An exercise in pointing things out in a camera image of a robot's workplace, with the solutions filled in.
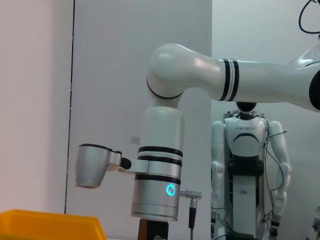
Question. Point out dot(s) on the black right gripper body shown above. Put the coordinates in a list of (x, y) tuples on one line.
[(156, 230)]

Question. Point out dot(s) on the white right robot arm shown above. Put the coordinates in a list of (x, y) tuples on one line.
[(162, 130)]

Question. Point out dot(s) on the white humanoid robot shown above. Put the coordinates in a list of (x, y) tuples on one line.
[(246, 140)]

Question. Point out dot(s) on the yellow plastic bin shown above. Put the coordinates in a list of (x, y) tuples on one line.
[(50, 225)]

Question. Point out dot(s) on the white robot torso shell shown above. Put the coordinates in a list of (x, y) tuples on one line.
[(310, 56)]

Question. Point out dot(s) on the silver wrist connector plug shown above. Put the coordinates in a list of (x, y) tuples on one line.
[(158, 237), (191, 193)]

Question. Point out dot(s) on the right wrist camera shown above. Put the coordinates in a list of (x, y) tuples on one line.
[(92, 165)]

